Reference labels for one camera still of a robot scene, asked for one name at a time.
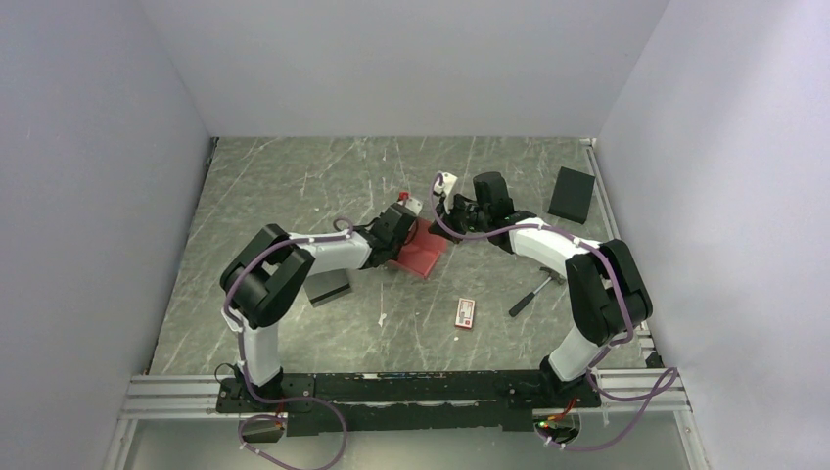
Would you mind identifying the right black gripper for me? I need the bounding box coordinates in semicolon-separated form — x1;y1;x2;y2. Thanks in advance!
428;192;489;246

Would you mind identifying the red cardboard paper box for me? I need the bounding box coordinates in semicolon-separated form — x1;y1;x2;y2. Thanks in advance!
389;218;448;279

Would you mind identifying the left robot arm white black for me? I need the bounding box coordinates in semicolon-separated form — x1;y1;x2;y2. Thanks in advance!
219;203;418;411

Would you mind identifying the black box near left arm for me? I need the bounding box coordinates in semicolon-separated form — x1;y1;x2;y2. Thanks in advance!
303;270;352;307

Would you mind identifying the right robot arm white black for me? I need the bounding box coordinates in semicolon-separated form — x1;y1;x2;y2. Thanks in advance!
431;171;653;406

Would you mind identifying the small red white box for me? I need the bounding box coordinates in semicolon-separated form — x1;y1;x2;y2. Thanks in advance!
454;298;476;330

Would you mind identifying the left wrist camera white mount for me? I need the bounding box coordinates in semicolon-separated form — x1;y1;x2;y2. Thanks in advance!
396;191;423;216

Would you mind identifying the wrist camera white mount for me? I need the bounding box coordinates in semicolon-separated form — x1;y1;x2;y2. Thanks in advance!
396;191;423;216
433;172;458;207

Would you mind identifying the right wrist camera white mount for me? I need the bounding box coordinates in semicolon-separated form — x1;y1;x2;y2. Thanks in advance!
433;172;458;207

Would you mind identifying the black box near right wall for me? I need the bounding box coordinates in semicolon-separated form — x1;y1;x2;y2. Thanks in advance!
547;166;595;224

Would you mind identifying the hammer with black handle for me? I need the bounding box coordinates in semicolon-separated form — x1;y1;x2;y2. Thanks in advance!
508;267;566;317

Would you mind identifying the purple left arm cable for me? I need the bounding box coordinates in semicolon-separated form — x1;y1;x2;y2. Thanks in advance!
222;216;348;470

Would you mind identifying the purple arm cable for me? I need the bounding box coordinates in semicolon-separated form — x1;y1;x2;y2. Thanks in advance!
430;172;679;454
222;216;348;470

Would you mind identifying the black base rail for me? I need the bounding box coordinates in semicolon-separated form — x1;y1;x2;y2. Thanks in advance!
216;369;601;437

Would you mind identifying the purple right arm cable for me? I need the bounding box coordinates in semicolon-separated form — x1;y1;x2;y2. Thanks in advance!
430;172;679;454

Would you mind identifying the aluminium frame rail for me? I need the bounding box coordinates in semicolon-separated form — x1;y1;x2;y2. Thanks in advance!
119;375;219;420

